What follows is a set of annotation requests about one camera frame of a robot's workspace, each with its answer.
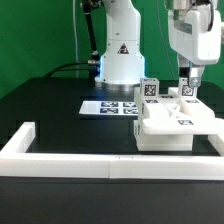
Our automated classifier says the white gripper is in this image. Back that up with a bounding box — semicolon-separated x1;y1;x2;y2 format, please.
168;8;221;88

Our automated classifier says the white tagged block part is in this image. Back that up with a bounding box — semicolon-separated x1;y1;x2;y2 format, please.
178;78;194;98

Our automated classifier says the white chair back frame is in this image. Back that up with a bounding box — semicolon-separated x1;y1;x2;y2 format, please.
134;88;224;135

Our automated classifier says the white chair seat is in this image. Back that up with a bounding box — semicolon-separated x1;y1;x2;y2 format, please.
134;120;193;151

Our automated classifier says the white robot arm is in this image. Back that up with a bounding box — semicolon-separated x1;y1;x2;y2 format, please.
82;0;224;88

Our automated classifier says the white sheet with tags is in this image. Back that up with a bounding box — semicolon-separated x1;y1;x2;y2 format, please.
79;101;138;116

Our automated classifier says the white U-shaped fence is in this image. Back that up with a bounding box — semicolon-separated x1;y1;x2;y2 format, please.
0;122;224;180

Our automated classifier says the black cable bundle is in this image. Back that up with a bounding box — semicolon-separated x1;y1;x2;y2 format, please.
44;9;101;79

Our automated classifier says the white thin cable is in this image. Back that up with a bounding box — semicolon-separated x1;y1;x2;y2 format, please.
72;0;80;79

